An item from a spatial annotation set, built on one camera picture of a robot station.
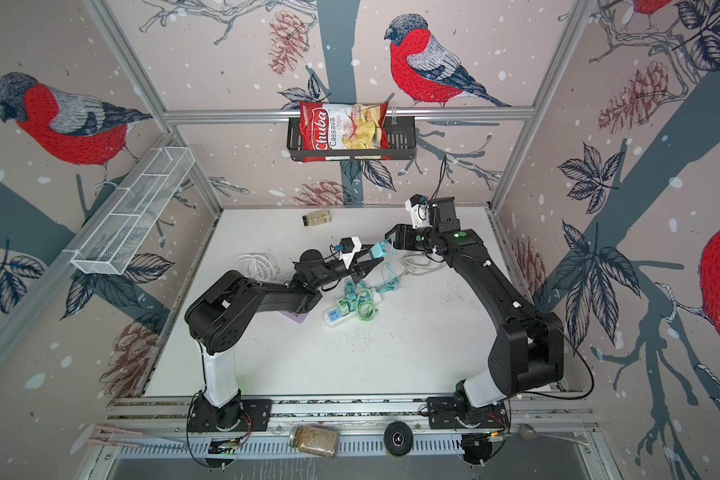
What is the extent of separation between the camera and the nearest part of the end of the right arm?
604 millimetres

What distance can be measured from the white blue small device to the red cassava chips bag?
17.5 inches

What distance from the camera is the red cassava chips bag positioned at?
2.86 feet

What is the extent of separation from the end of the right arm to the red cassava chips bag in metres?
0.25

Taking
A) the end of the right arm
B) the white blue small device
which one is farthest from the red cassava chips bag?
the white blue small device

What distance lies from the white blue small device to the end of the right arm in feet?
0.76

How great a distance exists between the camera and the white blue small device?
87 centimetres
